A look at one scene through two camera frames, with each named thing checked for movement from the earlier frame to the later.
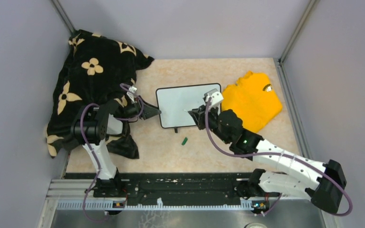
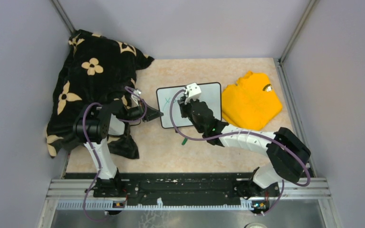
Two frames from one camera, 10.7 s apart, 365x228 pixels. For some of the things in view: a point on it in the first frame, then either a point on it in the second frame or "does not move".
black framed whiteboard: x=174 y=103 does not move
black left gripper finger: x=151 y=109 does not move
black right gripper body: x=213 y=119 → x=186 y=109
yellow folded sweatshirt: x=253 y=100 does not move
